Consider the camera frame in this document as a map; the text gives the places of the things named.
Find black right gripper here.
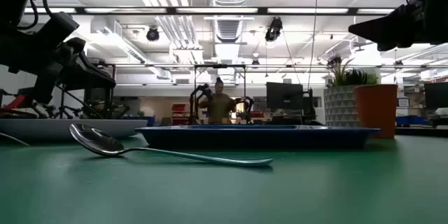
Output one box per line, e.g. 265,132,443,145
348,0,448,52

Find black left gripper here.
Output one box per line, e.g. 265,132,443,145
0,10,117,106

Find grey round plate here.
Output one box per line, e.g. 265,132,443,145
0,118,149,141

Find silver metal spoon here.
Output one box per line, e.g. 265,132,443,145
68,122,274,167

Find orange plastic cup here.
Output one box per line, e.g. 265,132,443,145
353,83,398,139

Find silver metal fork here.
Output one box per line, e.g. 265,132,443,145
0,132,31,147

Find dark blue tray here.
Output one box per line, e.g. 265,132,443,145
134,124,382,150

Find green potted plant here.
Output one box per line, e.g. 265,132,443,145
327,57,379,88

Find black ceiling spotlight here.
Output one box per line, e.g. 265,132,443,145
146,26,161,43
264,16,284,43

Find red background robot part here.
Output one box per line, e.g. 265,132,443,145
2,94,28,112

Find black computer monitor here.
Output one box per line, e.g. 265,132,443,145
265,81,305,111
423,82,448,111

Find red storage bins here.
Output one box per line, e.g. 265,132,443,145
170,102,188,125

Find grey triangle-patterned planter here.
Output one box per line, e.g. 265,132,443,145
323,84,361,128

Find person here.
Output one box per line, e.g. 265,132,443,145
198,76,238,125

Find black background shelf frame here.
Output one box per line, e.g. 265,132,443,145
83,62,117,120

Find black overhead frame bar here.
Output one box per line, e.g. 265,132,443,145
23,6,397,16

